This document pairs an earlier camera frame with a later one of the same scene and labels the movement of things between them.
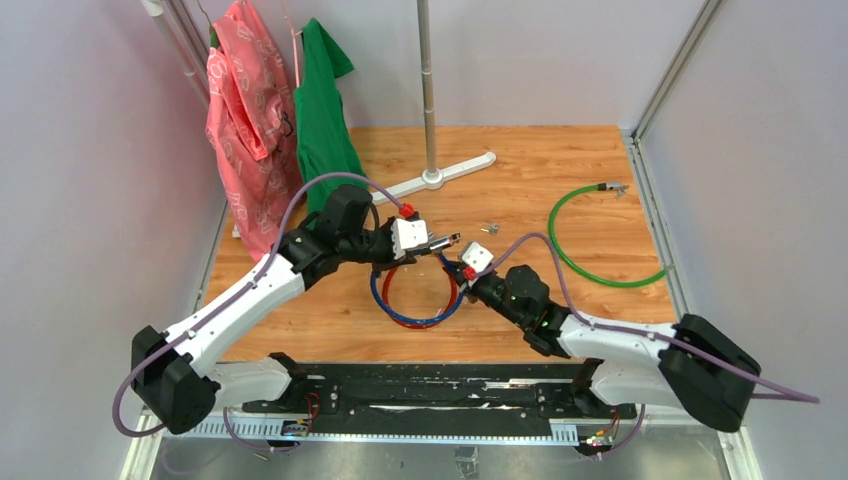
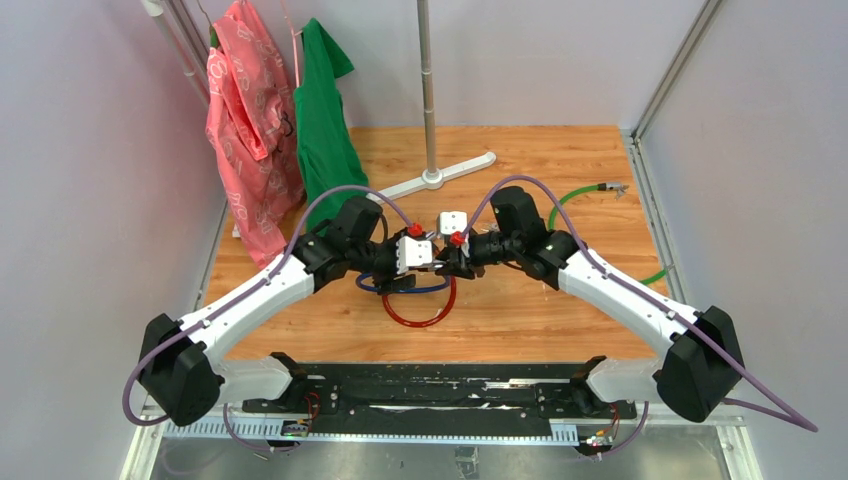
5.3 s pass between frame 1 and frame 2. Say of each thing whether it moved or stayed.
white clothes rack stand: stayed
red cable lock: stayed
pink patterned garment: stayed
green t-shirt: stayed
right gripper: moved
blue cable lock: moved
